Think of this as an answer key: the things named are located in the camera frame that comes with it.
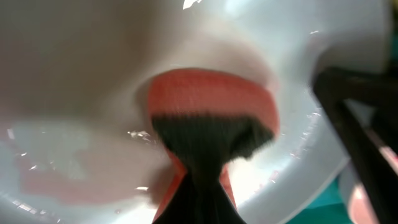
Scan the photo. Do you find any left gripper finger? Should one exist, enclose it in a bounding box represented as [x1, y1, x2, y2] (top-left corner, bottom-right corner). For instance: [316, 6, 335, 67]
[152, 174, 246, 224]

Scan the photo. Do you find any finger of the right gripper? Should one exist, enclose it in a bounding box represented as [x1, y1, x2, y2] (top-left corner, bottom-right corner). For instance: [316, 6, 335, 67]
[313, 68, 397, 223]

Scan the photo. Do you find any red green sponge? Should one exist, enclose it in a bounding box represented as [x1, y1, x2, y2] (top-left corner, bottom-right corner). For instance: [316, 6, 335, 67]
[147, 68, 280, 210]

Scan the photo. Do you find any light blue plate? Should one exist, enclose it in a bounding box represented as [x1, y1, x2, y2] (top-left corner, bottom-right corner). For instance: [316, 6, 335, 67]
[1, 0, 392, 223]

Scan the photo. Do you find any teal plastic tray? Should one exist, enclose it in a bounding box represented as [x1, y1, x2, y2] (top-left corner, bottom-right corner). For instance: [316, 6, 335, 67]
[287, 178, 353, 224]

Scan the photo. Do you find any white pink plate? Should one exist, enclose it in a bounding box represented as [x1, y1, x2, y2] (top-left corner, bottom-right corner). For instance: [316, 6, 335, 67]
[338, 129, 397, 224]

